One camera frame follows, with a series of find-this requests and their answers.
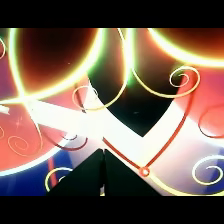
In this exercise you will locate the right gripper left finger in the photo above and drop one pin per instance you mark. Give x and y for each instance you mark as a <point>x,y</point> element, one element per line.
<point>81,180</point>

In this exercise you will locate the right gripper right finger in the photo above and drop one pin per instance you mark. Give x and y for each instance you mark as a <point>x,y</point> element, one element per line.
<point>128,181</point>

